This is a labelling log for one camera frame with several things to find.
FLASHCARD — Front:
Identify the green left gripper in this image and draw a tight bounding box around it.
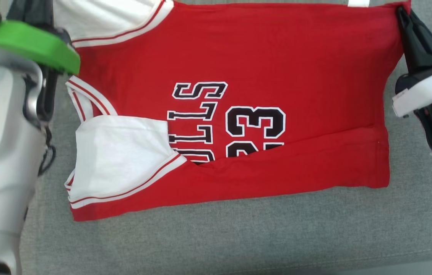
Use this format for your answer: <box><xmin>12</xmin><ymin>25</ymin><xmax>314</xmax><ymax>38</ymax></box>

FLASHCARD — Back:
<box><xmin>0</xmin><ymin>0</ymin><xmax>81</xmax><ymax>75</ymax></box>

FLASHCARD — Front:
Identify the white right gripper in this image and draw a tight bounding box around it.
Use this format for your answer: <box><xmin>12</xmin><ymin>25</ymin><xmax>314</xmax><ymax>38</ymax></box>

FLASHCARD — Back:
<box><xmin>391</xmin><ymin>5</ymin><xmax>432</xmax><ymax>118</ymax></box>

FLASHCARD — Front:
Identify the red white Bulls 23 jersey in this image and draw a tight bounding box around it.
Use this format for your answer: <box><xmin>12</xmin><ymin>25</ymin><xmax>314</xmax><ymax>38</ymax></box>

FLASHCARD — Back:
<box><xmin>53</xmin><ymin>0</ymin><xmax>412</xmax><ymax>222</ymax></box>

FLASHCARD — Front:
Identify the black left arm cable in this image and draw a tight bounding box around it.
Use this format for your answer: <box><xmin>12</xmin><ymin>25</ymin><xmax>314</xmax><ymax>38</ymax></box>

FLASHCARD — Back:
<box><xmin>38</xmin><ymin>126</ymin><xmax>57</xmax><ymax>177</ymax></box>

